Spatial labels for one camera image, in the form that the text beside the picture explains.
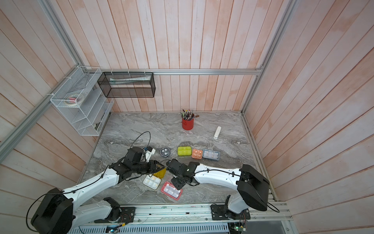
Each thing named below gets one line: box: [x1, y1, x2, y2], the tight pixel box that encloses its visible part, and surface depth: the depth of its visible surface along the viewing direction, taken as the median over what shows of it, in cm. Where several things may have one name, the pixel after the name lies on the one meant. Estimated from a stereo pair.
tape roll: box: [64, 94, 84, 106], surface depth 75 cm
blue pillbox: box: [202, 148, 221, 161], surface depth 97 cm
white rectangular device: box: [213, 126, 222, 140], surface depth 106 cm
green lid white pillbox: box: [177, 145, 192, 157], surface depth 100 cm
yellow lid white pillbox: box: [142, 167, 167, 190], surface depth 85 cm
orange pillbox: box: [191, 148, 203, 160], surface depth 97 cm
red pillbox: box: [160, 181, 183, 201], surface depth 82 cm
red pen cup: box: [181, 117, 195, 131], surface depth 112 cm
